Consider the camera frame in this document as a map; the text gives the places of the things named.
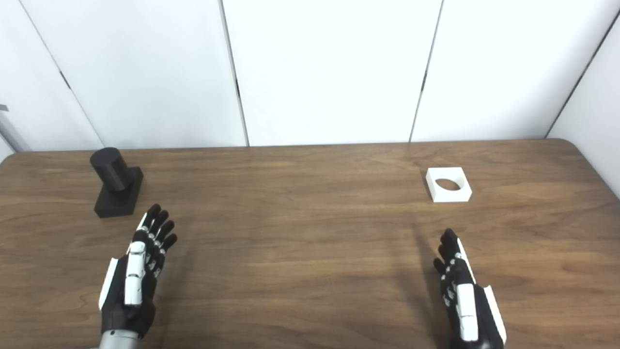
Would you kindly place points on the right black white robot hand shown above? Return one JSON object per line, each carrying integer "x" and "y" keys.
{"x": 467, "y": 305}

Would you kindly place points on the white square piece with hole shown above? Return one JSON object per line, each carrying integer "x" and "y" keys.
{"x": 453, "y": 195}

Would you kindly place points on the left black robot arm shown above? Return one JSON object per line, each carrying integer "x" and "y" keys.
{"x": 118, "y": 341}

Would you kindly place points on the black peg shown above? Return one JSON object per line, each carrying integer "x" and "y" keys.
{"x": 114, "y": 169}

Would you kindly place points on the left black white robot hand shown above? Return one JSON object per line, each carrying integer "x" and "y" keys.
{"x": 134, "y": 271}

